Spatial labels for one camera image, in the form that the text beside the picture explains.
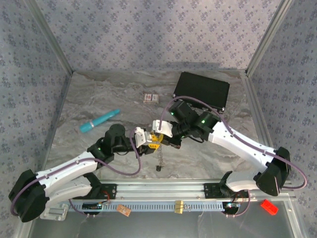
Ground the teal plastic tube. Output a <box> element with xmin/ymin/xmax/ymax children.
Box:
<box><xmin>79</xmin><ymin>109</ymin><xmax>121</xmax><ymax>134</ymax></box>

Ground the black hard case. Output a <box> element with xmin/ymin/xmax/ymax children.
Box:
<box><xmin>172</xmin><ymin>71</ymin><xmax>230</xmax><ymax>115</ymax></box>

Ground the small red white matchbox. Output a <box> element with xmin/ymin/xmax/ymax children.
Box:
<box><xmin>143</xmin><ymin>93</ymin><xmax>160</xmax><ymax>104</ymax></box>

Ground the tan binder clip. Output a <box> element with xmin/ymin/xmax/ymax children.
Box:
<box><xmin>174</xmin><ymin>200</ymin><xmax>192</xmax><ymax>214</ymax></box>

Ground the red plastic block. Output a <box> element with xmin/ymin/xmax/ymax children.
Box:
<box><xmin>260</xmin><ymin>199</ymin><xmax>279</xmax><ymax>216</ymax></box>

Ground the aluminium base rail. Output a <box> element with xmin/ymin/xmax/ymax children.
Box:
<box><xmin>101</xmin><ymin>178</ymin><xmax>297</xmax><ymax>201</ymax></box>

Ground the grey slotted cable duct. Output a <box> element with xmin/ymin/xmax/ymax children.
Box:
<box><xmin>66</xmin><ymin>200</ymin><xmax>226</xmax><ymax>213</ymax></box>

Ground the aluminium side rail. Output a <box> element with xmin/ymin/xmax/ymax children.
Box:
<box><xmin>240</xmin><ymin>70</ymin><xmax>275</xmax><ymax>152</ymax></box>
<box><xmin>38</xmin><ymin>71</ymin><xmax>74</xmax><ymax>174</ymax></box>

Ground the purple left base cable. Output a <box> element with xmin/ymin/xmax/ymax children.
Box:
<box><xmin>68</xmin><ymin>198</ymin><xmax>111</xmax><ymax>219</ymax></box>

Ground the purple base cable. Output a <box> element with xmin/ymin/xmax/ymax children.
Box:
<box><xmin>68</xmin><ymin>198</ymin><xmax>111</xmax><ymax>219</ymax></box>
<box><xmin>226</xmin><ymin>189</ymin><xmax>250</xmax><ymax>218</ymax></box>

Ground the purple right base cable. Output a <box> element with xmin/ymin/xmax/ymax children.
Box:
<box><xmin>226</xmin><ymin>189</ymin><xmax>250</xmax><ymax>218</ymax></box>

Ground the aluminium frame post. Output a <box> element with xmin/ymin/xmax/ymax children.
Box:
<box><xmin>24</xmin><ymin>0</ymin><xmax>74</xmax><ymax>75</ymax></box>
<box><xmin>246</xmin><ymin>0</ymin><xmax>295</xmax><ymax>76</ymax></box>

